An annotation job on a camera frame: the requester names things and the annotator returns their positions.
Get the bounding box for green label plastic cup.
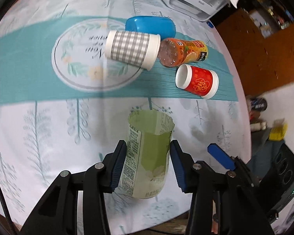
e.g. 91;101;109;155
120;110;175;199

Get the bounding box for red white paper cup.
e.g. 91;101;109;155
175;64;219;99

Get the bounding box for grey checked paper cup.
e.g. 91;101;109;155
104;30;161;71

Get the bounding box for blue plastic cup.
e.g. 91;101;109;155
125;16;176;40

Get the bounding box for wooden shelf cabinet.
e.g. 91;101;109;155
211;0;294;96

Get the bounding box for small blue bottle cap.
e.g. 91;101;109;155
207;21;214;28

